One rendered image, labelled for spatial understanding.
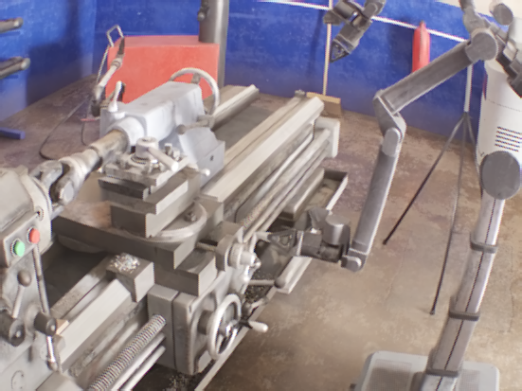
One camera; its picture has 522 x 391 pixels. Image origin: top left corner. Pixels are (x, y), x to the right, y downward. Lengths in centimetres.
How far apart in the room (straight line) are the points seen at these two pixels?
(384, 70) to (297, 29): 88
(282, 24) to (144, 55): 168
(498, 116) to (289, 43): 445
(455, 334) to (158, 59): 336
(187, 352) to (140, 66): 323
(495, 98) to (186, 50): 336
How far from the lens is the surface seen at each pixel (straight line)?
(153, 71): 479
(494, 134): 172
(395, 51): 575
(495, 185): 177
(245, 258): 182
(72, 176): 170
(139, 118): 202
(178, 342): 185
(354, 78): 589
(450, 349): 213
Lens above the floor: 182
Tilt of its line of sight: 27 degrees down
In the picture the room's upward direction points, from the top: 4 degrees clockwise
